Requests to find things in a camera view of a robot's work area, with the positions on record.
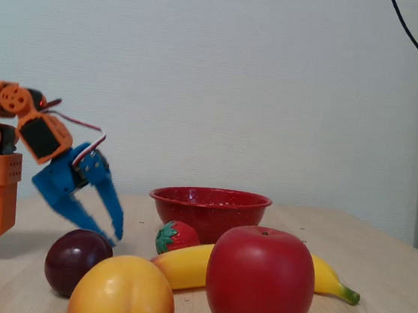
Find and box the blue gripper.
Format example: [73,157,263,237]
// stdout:
[25,136,134,249]

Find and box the red white servo wire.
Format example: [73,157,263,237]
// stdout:
[33,96,110,171]

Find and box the red speckled bowl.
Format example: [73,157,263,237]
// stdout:
[144,180,274,251]

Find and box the red strawberry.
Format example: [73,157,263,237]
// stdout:
[153,218,203,260]

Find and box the yellow banana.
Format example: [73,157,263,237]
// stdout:
[146,236,365,311]

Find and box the yellow orange peach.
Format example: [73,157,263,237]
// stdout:
[67,248,182,313]

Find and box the dark purple plum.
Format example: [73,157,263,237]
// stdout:
[41,225,116,302]

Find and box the red apple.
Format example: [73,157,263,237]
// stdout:
[201,220,322,313]

